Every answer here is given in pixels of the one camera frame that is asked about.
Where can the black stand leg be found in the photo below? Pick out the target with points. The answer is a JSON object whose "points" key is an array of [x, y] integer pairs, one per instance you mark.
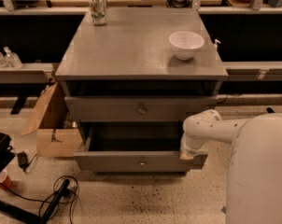
{"points": [[26, 216]]}

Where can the grey drawer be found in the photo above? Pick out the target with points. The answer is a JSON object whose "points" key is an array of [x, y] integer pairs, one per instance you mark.
{"points": [[92, 109], [134, 147]]}

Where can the white bowl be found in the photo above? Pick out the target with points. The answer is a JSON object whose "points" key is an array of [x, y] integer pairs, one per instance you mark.
{"points": [[184, 44]]}

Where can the black power adapter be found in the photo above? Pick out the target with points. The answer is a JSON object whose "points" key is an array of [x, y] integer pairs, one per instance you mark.
{"points": [[22, 160]]}

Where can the red plastic cup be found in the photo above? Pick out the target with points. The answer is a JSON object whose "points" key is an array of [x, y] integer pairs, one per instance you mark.
{"points": [[5, 181]]}

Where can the black bin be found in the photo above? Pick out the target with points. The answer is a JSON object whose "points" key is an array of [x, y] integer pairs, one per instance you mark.
{"points": [[6, 156]]}

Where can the green white drink can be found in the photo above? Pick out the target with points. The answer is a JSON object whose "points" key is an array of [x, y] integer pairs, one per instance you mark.
{"points": [[98, 12]]}

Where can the brown cardboard box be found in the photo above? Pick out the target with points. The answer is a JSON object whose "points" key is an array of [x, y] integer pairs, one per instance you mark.
{"points": [[54, 136]]}

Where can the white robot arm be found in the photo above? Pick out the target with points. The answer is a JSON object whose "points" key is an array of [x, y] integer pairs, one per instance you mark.
{"points": [[254, 181]]}

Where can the grey drawer cabinet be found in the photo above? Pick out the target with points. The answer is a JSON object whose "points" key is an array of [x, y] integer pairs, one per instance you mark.
{"points": [[131, 57]]}

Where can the white pump bottle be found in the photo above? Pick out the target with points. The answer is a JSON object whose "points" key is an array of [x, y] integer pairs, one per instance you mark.
{"points": [[217, 44]]}

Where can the grey top drawer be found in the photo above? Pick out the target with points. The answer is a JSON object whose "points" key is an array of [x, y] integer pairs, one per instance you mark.
{"points": [[92, 109]]}

